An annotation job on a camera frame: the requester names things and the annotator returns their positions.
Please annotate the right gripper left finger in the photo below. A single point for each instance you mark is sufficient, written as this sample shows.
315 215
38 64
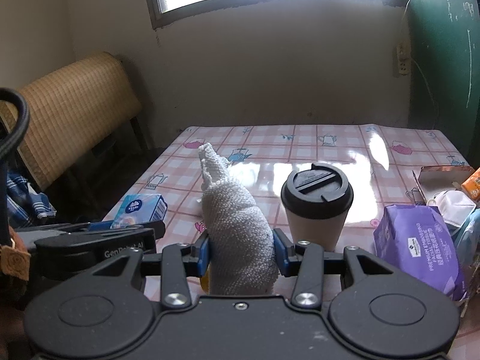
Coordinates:
180 261

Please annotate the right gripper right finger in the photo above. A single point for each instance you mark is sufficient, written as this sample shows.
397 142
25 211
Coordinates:
304 261

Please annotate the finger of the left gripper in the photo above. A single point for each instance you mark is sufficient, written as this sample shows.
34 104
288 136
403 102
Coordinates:
157 226

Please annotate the blue tissue pack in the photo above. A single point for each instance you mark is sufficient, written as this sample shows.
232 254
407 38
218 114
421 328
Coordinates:
140 209

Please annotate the white knitted towel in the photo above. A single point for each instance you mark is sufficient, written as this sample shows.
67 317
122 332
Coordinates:
242 250

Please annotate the purple facial tissue pack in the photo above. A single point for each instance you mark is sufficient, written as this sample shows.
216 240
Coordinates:
415 239

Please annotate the orange tissue pack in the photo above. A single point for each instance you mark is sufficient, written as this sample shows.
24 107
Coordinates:
471 186

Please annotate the yellow tape roll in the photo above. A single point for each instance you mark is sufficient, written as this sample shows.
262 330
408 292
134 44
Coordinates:
204 283

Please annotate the white face mask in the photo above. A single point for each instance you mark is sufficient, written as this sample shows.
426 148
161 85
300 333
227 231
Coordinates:
454 206

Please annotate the light blue face mask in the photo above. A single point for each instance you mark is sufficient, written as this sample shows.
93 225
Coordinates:
467 239

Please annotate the brown leather tag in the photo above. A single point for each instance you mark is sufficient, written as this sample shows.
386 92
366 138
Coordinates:
15 258

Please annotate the blue plaid cloth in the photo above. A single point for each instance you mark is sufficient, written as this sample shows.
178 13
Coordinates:
26 207

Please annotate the paper cup black lid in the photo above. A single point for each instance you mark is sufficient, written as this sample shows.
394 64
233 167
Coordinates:
317 201

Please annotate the woven rattan chair back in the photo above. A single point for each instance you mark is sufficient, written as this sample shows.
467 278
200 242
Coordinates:
71 110

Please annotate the cardboard box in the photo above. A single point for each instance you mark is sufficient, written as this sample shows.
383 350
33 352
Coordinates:
431 180

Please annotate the wall power outlet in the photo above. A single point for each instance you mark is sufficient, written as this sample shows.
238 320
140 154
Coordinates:
401 60

